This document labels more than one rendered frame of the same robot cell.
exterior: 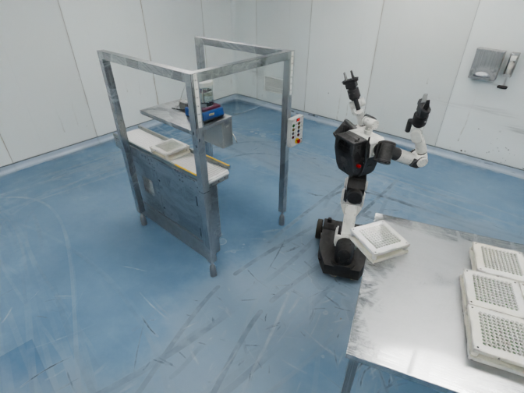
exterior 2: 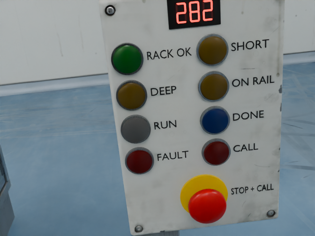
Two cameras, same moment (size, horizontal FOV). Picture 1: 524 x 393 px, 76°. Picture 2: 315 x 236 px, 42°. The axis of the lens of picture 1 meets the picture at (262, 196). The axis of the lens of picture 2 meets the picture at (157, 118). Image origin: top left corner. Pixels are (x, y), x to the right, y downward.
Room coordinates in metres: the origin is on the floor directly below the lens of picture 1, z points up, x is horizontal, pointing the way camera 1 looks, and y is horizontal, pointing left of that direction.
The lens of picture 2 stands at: (2.51, -0.56, 1.23)
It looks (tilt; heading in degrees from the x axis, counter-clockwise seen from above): 23 degrees down; 47
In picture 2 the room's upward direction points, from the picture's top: 5 degrees counter-clockwise
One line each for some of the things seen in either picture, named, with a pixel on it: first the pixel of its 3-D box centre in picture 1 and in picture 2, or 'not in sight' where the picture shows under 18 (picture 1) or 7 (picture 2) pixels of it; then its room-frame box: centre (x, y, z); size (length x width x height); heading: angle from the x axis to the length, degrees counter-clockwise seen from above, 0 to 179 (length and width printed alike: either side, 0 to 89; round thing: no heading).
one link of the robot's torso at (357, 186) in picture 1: (355, 185); not in sight; (2.21, -0.73, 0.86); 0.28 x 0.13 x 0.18; 163
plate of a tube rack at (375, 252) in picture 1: (379, 237); not in sight; (1.51, -0.69, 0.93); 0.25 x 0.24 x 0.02; 111
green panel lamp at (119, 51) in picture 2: not in sight; (127, 59); (2.75, -0.27, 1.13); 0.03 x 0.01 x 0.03; 139
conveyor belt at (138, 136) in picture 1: (165, 154); not in sight; (2.70, 0.86, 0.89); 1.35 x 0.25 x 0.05; 49
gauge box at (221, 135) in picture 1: (217, 130); not in sight; (2.41, 0.34, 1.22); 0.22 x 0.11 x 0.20; 49
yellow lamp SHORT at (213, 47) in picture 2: not in sight; (212, 50); (2.81, -0.33, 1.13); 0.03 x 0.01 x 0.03; 139
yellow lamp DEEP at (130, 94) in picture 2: not in sight; (131, 96); (2.75, -0.27, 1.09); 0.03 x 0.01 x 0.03; 139
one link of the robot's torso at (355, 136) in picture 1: (358, 151); not in sight; (2.25, -0.71, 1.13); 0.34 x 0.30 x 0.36; 28
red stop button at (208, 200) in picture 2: not in sight; (205, 198); (2.80, -0.32, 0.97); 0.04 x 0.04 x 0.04; 49
